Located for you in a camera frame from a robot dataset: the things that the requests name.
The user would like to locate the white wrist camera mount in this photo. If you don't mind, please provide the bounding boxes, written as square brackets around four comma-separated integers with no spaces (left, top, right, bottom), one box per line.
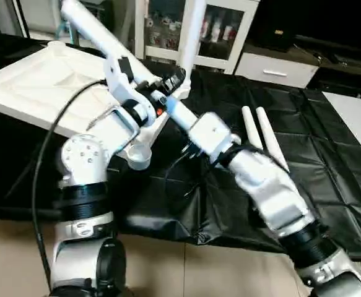
[103,56,156,127]
[188,113,233,165]

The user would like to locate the black plastic mat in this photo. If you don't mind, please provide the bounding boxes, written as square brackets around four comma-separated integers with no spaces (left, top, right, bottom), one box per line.
[0,31,361,264]

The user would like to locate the white plastic table top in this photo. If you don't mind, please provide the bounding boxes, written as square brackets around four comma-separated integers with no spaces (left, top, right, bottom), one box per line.
[0,41,193,171]

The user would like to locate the white glass door cabinet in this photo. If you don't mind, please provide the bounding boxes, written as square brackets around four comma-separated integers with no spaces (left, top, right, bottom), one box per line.
[134,0,259,75]

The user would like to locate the white side table black legs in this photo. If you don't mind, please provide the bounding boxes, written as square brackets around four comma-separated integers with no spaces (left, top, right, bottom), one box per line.
[323,92,361,152]

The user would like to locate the black box device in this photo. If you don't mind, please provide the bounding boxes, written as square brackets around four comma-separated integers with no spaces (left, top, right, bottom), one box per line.
[254,12,295,51]

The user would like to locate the white plastic table leg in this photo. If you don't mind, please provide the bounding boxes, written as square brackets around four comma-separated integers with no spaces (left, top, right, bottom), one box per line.
[254,107,290,174]
[241,106,264,149]
[61,0,209,134]
[177,0,207,100]

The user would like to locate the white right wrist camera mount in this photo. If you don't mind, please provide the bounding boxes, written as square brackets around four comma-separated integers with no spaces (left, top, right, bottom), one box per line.
[188,113,233,165]

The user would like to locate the teal floor stand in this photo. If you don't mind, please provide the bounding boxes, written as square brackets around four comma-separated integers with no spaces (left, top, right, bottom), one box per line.
[56,19,82,44]

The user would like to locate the white drawer unit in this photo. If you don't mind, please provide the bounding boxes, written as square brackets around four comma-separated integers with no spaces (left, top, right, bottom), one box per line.
[235,51,320,88]

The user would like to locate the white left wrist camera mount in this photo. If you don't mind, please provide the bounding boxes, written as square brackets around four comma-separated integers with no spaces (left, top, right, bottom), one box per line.
[103,56,156,127]

